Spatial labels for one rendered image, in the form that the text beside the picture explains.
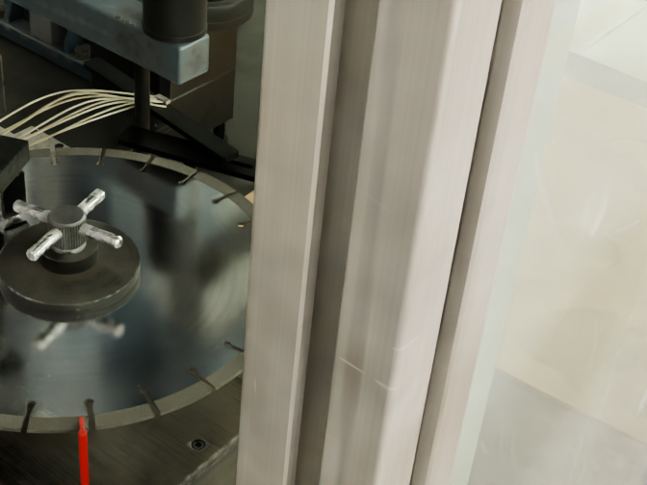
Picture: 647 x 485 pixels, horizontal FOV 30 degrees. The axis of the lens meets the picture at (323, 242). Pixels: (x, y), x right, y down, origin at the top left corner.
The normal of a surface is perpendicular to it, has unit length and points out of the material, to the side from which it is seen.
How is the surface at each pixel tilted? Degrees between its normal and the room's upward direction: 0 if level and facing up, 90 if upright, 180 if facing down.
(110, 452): 0
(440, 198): 90
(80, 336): 0
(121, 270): 5
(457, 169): 90
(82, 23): 90
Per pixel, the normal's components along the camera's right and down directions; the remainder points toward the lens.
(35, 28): -0.61, 0.44
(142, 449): 0.08, -0.80
